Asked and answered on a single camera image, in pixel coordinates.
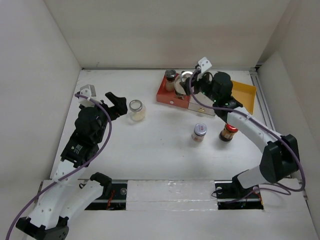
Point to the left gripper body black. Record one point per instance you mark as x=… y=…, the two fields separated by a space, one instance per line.
x=105 y=118

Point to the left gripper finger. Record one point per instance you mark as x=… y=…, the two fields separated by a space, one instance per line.
x=121 y=106
x=113 y=98

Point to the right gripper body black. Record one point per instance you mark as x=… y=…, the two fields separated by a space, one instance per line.
x=202 y=84

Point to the black-lid glass grinder jar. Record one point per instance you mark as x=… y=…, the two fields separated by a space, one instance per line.
x=170 y=76

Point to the white-lid spice jar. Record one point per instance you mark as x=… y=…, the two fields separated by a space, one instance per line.
x=199 y=132

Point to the red-lid brown jar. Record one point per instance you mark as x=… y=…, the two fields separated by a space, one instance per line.
x=228 y=133

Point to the black-cap glass bottle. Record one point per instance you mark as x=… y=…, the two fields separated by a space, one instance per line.
x=179 y=95

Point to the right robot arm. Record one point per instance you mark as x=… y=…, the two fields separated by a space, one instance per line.
x=280 y=154

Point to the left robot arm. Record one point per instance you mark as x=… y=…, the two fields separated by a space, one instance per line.
x=55 y=208

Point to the red square tray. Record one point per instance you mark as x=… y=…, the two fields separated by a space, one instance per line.
x=170 y=98

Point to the clear acrylic tray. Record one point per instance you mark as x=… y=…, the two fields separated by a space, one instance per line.
x=200 y=108

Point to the yellow tray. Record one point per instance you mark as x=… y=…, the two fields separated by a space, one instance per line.
x=245 y=94

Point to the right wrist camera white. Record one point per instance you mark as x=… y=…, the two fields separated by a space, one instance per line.
x=203 y=65

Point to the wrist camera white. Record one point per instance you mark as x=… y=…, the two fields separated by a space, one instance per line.
x=203 y=65
x=89 y=92

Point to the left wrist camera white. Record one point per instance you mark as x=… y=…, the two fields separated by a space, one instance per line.
x=89 y=92

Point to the aluminium side rail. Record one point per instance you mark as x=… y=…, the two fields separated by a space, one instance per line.
x=267 y=118

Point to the black mounting rail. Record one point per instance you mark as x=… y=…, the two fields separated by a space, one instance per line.
x=116 y=199

